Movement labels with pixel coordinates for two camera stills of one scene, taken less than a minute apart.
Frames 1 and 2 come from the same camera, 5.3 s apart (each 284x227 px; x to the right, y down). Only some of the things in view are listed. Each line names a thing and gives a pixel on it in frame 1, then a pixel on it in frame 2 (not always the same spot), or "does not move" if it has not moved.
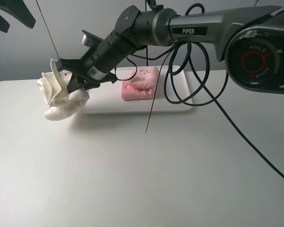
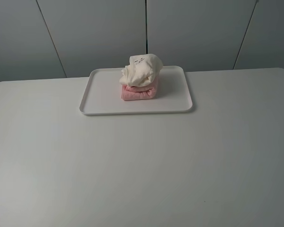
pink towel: x=142 y=86 does not move
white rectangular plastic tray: x=173 y=95 does not move
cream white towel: x=53 y=88 to x=142 y=71
